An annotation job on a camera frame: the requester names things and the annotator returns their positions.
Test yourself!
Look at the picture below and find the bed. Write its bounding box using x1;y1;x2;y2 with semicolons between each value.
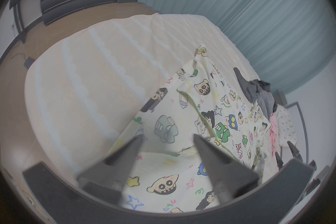
24;13;307;192

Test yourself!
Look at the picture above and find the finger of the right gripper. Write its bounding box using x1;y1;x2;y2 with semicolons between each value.
287;141;301;161
275;152;284;169

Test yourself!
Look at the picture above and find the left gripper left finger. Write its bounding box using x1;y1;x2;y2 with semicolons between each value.
77;134;145;202

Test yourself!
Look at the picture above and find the grey knit garment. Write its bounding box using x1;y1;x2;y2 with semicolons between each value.
256;90;275;119

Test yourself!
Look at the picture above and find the pink garment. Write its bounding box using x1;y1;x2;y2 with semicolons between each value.
269;114;279;155

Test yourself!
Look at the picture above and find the grey bedside table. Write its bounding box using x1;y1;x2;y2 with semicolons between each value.
273;90;286;105

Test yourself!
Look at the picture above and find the white printed pyjama top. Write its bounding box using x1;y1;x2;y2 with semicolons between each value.
110;44;272;214

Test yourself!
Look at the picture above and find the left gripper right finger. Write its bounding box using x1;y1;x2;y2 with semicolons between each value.
193;134;260;204

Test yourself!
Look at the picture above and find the white printed pillow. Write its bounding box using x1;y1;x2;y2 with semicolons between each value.
277;107;298;146

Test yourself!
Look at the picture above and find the black garment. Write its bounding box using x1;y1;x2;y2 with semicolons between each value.
249;80;279;113

